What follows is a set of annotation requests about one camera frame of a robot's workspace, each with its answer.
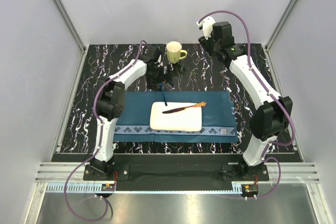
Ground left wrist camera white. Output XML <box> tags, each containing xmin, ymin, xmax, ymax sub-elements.
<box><xmin>154</xmin><ymin>54</ymin><xmax>163</xmax><ymax>66</ymax></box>

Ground white slotted cable duct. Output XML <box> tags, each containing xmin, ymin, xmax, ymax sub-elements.
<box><xmin>46</xmin><ymin>183</ymin><xmax>259</xmax><ymax>194</ymax></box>

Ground blue fork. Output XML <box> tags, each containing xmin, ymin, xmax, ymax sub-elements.
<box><xmin>159</xmin><ymin>83</ymin><xmax>167</xmax><ymax>106</ymax></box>

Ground left aluminium frame post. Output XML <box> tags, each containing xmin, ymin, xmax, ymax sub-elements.
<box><xmin>52</xmin><ymin>0</ymin><xmax>86</xmax><ymax>52</ymax></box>

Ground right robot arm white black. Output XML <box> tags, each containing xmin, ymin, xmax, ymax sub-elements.
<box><xmin>197</xmin><ymin>17</ymin><xmax>293</xmax><ymax>180</ymax></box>

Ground aluminium front frame rail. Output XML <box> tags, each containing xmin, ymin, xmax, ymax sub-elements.
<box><xmin>35</xmin><ymin>162</ymin><xmax>319</xmax><ymax>184</ymax></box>

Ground blue cloth placemat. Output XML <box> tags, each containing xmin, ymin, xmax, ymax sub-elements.
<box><xmin>113</xmin><ymin>91</ymin><xmax>238</xmax><ymax>143</ymax></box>

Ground right aluminium frame post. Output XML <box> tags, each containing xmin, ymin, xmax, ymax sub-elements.
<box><xmin>265</xmin><ymin>0</ymin><xmax>299</xmax><ymax>51</ymax></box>

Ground yellow-green ceramic mug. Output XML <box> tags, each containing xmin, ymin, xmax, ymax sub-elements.
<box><xmin>166</xmin><ymin>41</ymin><xmax>187</xmax><ymax>64</ymax></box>

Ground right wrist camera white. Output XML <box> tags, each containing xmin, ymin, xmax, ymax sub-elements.
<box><xmin>196</xmin><ymin>16</ymin><xmax>216</xmax><ymax>40</ymax></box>

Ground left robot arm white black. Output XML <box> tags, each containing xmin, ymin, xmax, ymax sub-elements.
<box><xmin>85</xmin><ymin>46</ymin><xmax>169</xmax><ymax>180</ymax></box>

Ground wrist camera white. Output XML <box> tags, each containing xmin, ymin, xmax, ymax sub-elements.
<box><xmin>154</xmin><ymin>54</ymin><xmax>163</xmax><ymax>66</ymax></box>
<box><xmin>196</xmin><ymin>16</ymin><xmax>216</xmax><ymax>40</ymax></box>

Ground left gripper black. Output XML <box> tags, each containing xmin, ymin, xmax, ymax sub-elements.
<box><xmin>146</xmin><ymin>64</ymin><xmax>173</xmax><ymax>91</ymax></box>

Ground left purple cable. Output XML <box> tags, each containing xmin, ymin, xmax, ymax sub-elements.
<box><xmin>62</xmin><ymin>39</ymin><xmax>148</xmax><ymax>222</ymax></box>

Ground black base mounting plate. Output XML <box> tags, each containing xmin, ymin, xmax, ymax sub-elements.
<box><xmin>83</xmin><ymin>157</ymin><xmax>269</xmax><ymax>182</ymax></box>

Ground left connector box black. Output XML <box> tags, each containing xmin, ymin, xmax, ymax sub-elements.
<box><xmin>101</xmin><ymin>182</ymin><xmax>116</xmax><ymax>192</ymax></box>

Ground white rectangular plate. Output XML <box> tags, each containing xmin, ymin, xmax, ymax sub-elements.
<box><xmin>150</xmin><ymin>102</ymin><xmax>202</xmax><ymax>132</ymax></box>

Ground aluminium frame post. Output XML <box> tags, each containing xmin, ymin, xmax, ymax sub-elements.
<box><xmin>265</xmin><ymin>0</ymin><xmax>299</xmax><ymax>51</ymax></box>
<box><xmin>52</xmin><ymin>0</ymin><xmax>86</xmax><ymax>52</ymax></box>

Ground right connector box orange black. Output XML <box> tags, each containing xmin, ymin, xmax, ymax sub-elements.
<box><xmin>241</xmin><ymin>184</ymin><xmax>259</xmax><ymax>198</ymax></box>

